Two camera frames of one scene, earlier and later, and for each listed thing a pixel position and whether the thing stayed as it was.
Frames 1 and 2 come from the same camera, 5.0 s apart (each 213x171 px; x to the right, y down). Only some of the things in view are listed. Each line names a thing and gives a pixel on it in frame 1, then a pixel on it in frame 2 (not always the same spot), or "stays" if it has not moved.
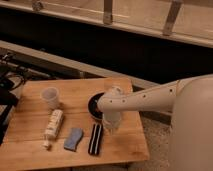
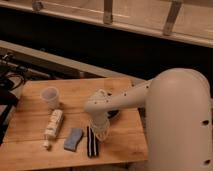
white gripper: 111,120 -> 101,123
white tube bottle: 53,128 stays
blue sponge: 71,142 stays
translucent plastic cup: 50,95 stays
